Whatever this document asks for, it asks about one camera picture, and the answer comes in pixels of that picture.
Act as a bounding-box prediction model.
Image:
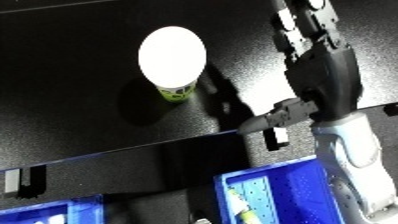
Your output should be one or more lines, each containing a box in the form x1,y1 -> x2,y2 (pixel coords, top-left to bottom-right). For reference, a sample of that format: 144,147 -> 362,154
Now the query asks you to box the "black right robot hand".
236,0 -> 365,135

